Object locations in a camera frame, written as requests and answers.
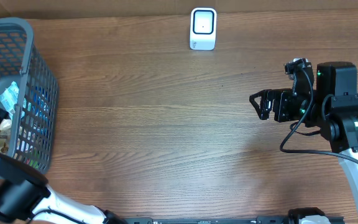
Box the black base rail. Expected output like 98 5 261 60
123 207 345 224

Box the grey plastic shopping basket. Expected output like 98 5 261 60
0 17 59 174

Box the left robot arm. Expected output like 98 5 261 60
0 108 125 224

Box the white barcode scanner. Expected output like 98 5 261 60
190 7 217 51

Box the green snack bag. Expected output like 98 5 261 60
27 152 40 169

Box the beige nut snack bag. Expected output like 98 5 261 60
0 119 12 154

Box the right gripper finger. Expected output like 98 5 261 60
254 104 272 120
249 89 273 108

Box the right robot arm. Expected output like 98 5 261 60
249 58 358 213

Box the blue Oreo cookie pack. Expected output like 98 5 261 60
23 86 52 142

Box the light blue snack packet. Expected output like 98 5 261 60
0 82 32 119

